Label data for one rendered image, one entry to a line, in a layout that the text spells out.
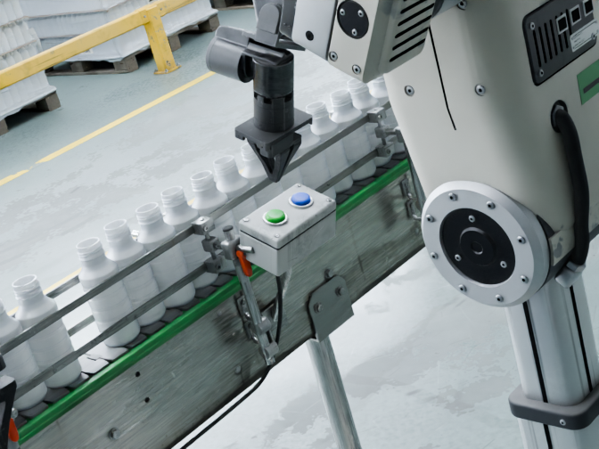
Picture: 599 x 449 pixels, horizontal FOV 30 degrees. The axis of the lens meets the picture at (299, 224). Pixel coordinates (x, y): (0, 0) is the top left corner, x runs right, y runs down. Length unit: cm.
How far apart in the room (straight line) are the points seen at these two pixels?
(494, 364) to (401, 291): 64
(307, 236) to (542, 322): 48
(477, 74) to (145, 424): 83
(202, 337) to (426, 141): 67
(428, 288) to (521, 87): 271
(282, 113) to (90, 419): 52
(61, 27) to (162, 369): 711
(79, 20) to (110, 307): 691
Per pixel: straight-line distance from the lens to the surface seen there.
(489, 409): 314
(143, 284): 172
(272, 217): 167
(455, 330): 354
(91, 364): 169
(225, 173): 183
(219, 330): 179
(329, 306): 196
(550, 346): 136
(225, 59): 157
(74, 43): 753
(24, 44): 783
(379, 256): 206
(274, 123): 156
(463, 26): 113
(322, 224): 172
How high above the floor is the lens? 172
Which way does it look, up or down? 22 degrees down
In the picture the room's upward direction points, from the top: 16 degrees counter-clockwise
